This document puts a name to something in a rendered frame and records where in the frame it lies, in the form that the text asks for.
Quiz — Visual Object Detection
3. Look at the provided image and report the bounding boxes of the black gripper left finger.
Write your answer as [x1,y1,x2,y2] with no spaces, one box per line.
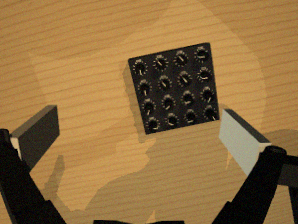
[0,105,66,224]

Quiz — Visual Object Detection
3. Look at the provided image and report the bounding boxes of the black knob box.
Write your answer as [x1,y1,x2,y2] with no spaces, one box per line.
[128,42,220,135]

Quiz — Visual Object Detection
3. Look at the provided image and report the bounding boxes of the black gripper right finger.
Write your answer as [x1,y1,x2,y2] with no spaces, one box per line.
[212,109,298,224]

